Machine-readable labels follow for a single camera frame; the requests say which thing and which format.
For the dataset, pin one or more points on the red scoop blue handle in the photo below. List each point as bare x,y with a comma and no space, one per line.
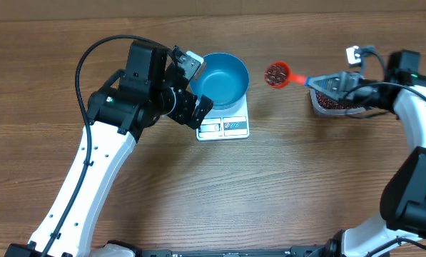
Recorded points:
278,75

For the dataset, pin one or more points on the white kitchen scale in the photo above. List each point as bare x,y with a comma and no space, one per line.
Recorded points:
226,124

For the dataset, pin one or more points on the clear plastic container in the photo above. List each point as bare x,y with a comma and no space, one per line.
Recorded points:
331,113

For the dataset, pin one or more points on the blue metal bowl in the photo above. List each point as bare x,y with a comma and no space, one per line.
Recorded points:
225,81

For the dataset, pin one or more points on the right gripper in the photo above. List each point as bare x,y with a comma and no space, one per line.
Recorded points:
350,84

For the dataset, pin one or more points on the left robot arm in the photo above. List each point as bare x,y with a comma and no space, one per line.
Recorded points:
154,83

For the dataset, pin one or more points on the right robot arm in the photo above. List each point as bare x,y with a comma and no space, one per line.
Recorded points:
402,215

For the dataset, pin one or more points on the red beans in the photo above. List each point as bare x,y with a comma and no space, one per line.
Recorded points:
325,103

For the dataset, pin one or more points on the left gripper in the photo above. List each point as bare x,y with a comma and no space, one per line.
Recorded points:
185,93

